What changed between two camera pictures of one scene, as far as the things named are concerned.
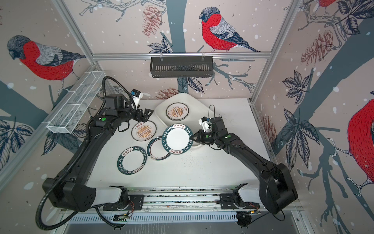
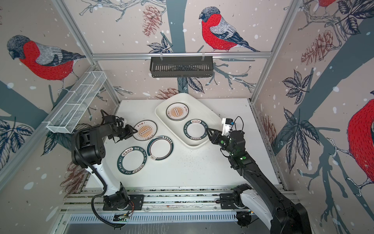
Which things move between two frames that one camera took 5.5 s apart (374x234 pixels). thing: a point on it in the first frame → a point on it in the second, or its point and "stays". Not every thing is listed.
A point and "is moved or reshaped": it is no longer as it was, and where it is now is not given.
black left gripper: x=140 y=117 → x=129 y=131
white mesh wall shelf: x=78 y=100 stays
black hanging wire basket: x=181 y=67 stays
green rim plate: x=131 y=160 stays
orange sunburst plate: x=143 y=131 stays
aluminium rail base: x=179 y=201 stays
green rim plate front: x=176 y=139 is moved or reshaped
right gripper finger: x=198 y=135 → x=210 y=133
